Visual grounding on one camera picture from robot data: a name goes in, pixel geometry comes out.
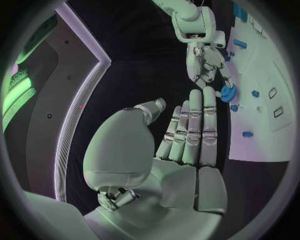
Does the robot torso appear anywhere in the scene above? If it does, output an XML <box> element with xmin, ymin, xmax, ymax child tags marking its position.
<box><xmin>0</xmin><ymin>3</ymin><xmax>113</xmax><ymax>203</ymax></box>

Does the white task board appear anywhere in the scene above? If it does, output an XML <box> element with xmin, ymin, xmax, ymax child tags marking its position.
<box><xmin>223</xmin><ymin>0</ymin><xmax>295</xmax><ymax>163</ymax></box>

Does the blue gear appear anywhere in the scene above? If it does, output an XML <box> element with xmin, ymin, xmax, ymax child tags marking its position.
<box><xmin>220</xmin><ymin>84</ymin><xmax>239</xmax><ymax>103</ymax></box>

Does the blue long block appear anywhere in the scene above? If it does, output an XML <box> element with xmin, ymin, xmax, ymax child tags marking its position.
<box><xmin>232</xmin><ymin>1</ymin><xmax>249</xmax><ymax>22</ymax></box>

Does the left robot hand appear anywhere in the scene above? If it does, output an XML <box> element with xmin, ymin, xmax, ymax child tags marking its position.
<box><xmin>82</xmin><ymin>86</ymin><xmax>229</xmax><ymax>240</ymax></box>

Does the blue cylinder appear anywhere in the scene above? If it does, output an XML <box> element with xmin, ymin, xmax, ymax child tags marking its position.
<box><xmin>232</xmin><ymin>39</ymin><xmax>249</xmax><ymax>49</ymax></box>

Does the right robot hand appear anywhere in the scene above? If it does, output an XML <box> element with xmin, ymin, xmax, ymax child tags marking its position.
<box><xmin>185</xmin><ymin>42</ymin><xmax>235</xmax><ymax>98</ymax></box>

